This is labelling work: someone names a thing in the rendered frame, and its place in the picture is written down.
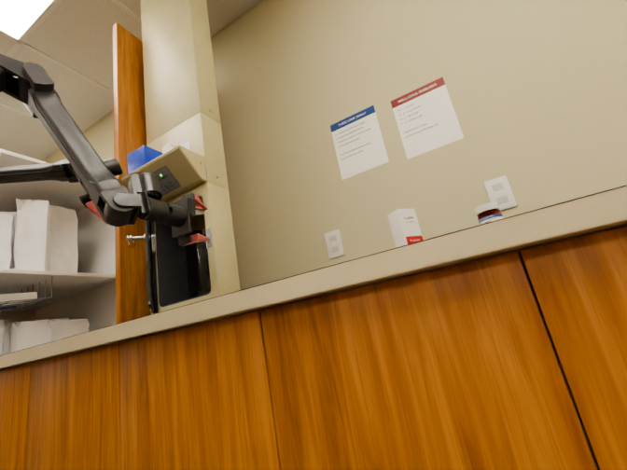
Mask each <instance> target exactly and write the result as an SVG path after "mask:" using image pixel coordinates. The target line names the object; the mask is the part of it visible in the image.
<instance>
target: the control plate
mask: <svg viewBox="0 0 627 470"><path fill-rule="evenodd" d="M153 173H154V174H156V175H157V176H158V179H159V183H160V187H162V188H161V189H160V190H161V195H162V196H163V195H165V194H167V193H169V192H171V191H173V190H175V189H177V188H179V187H181V186H180V184H179V183H178V182H177V180H176V179H175V178H174V176H173V175H172V173H171V172H170V171H169V169H168V168H167V167H166V165H165V166H164V167H162V168H160V169H158V170H156V171H155V172H153ZM160 174H162V176H160ZM170 182H171V184H169V183H170ZM165 184H166V185H167V187H166V186H165Z"/></svg>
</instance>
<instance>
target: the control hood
mask: <svg viewBox="0 0 627 470"><path fill-rule="evenodd" d="M165 165H166V167H167V168H168V169H169V171H170V172H171V173H172V175H173V176H174V178H175V179H176V180H177V182H178V183H179V184H180V186H181V187H179V188H177V189H175V190H173V191H171V192H169V193H167V194H165V195H163V196H162V198H161V199H160V200H161V201H166V200H169V199H171V198H173V197H175V196H177V195H179V194H181V193H183V192H185V191H187V190H189V189H191V188H193V187H195V186H197V185H200V184H202V183H204V182H206V171H205V162H204V157H203V156H201V155H199V154H197V153H195V152H192V151H190V150H188V149H186V148H184V147H183V146H181V145H178V146H176V147H174V148H173V149H171V150H169V151H167V152H166V153H164V154H162V155H160V156H159V157H157V158H155V159H153V160H151V161H150V162H149V163H147V164H145V165H143V166H142V167H140V168H138V169H137V170H135V171H133V172H131V173H129V174H127V175H125V176H124V177H122V178H121V181H122V182H123V183H124V185H125V186H126V187H127V188H129V187H128V184H129V182H130V179H131V176H132V174H134V173H135V174H139V173H153V172H155V171H156V170H158V169H160V168H162V167H164V166H165Z"/></svg>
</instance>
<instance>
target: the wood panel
mask: <svg viewBox="0 0 627 470"><path fill-rule="evenodd" d="M113 93H114V158H116V159H117V160H118V162H119V164H120V167H121V169H122V174H120V175H116V176H115V177H117V179H118V180H119V181H120V182H121V184H122V185H123V186H124V187H126V186H125V185H124V183H123V182H122V181H121V178H122V177H124V176H125V175H127V174H128V155H129V154H130V153H132V152H133V151H134V150H136V149H137V148H139V147H141V146H142V145H147V143H146V106H145V84H144V63H143V41H141V40H140V39H139V38H137V37H136V36H135V35H133V34H131V33H130V32H129V31H127V30H126V29H125V28H123V27H122V26H121V25H119V24H118V23H115V24H114V25H113ZM128 190H129V189H128ZM129 235H132V236H145V220H143V219H140V218H139V217H137V219H136V221H135V223H134V225H126V226H123V227H115V255H116V324H119V323H123V322H126V321H130V320H133V319H136V318H140V317H144V316H147V315H150V309H149V307H148V303H147V282H146V242H145V240H134V243H135V248H130V245H129V243H128V241H126V236H129Z"/></svg>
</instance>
